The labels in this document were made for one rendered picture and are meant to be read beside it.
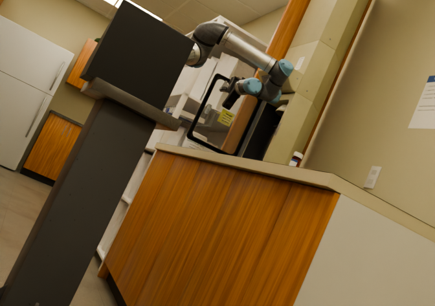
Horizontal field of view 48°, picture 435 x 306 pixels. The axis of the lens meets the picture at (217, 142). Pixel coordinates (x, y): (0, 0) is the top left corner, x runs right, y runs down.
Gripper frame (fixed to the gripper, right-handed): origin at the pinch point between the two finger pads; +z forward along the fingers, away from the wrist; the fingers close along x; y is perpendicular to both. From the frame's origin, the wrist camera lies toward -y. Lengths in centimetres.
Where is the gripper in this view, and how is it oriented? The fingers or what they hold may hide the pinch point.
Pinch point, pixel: (224, 93)
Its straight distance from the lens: 259.1
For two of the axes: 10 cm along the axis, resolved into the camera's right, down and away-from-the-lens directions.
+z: -3.5, -0.4, 9.4
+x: -8.4, -4.3, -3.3
